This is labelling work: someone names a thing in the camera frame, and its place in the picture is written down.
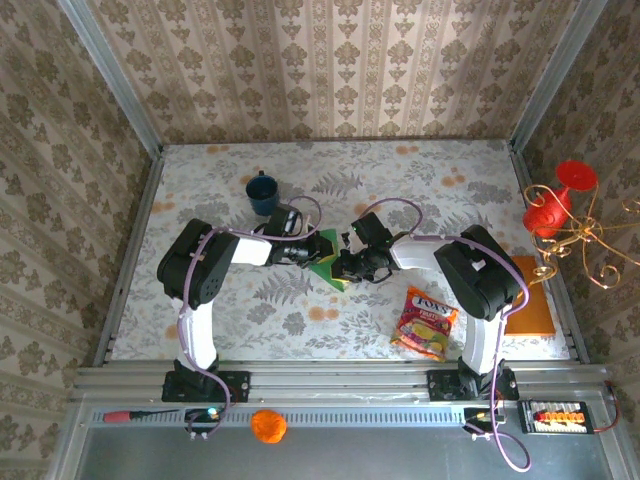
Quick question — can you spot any dark blue enamel mug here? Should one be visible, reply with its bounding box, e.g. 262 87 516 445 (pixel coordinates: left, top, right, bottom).
244 169 281 217

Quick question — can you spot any green square paper sheet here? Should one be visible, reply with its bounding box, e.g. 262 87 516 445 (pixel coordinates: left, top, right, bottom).
307 228 351 292

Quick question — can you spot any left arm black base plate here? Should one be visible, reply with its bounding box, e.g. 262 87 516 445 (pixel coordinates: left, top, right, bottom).
160 370 251 404

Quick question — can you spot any orange crumpled ball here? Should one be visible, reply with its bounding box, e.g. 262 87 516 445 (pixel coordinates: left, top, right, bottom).
250 408 289 445

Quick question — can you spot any aluminium mounting rail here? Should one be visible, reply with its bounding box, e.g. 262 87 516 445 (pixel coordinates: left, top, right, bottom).
69 360 614 402

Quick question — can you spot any orange flat board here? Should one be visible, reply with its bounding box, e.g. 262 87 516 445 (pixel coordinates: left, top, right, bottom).
504 255 557 337

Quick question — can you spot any Fox's fruit candy bag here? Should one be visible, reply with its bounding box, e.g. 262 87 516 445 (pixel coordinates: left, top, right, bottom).
389 285 460 363

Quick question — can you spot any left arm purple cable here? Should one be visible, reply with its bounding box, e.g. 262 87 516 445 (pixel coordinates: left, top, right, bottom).
179 195 322 442

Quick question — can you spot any red plastic vase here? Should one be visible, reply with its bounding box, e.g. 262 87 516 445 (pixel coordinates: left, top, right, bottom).
522 159 599 240

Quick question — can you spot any gold wire ornament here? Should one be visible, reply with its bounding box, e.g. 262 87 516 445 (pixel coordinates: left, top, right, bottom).
523 183 640 291

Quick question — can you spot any thin red wire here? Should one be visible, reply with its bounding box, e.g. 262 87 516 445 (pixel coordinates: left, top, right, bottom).
592 380 620 432

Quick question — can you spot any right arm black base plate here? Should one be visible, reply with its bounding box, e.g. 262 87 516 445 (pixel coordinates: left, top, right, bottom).
427 368 519 402

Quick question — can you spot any small controller board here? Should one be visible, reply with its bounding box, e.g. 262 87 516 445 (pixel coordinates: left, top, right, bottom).
462 406 507 435
183 406 224 435

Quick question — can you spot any red handled screwdriver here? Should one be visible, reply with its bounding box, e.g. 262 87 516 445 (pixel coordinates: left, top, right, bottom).
103 408 180 425

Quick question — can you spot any grey slotted cable duct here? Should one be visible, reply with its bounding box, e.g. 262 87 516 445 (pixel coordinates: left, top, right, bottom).
87 403 526 429

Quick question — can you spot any aluminium corner post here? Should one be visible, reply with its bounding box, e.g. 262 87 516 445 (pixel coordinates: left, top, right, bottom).
509 0 609 151
57 0 164 156

